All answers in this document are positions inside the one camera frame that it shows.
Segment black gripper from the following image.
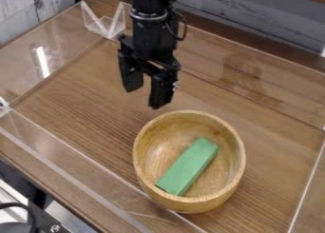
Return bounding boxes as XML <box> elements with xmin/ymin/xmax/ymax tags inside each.
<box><xmin>117</xmin><ymin>8</ymin><xmax>187</xmax><ymax>109</ymax></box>

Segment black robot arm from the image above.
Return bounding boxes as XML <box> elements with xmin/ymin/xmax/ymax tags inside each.
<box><xmin>117</xmin><ymin>0</ymin><xmax>187</xmax><ymax>109</ymax></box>

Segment wooden brown bowl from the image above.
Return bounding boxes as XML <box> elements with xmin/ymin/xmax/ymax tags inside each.
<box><xmin>132</xmin><ymin>110</ymin><xmax>246</xmax><ymax>214</ymax></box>

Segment green rectangular block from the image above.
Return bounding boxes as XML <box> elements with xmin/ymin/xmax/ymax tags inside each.
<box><xmin>155</xmin><ymin>138</ymin><xmax>218</xmax><ymax>196</ymax></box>

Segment clear acrylic corner bracket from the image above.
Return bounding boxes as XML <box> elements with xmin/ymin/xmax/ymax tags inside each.
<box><xmin>80</xmin><ymin>1</ymin><xmax>125</xmax><ymax>39</ymax></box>

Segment clear acrylic enclosure walls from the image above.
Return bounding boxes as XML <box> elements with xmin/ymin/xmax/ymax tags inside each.
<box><xmin>0</xmin><ymin>7</ymin><xmax>325</xmax><ymax>233</ymax></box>

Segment black table mount bracket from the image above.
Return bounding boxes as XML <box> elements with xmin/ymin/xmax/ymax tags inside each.
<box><xmin>28</xmin><ymin>194</ymin><xmax>72</xmax><ymax>233</ymax></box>

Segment black cable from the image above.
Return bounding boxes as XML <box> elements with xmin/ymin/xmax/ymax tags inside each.
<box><xmin>0</xmin><ymin>202</ymin><xmax>38</xmax><ymax>233</ymax></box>

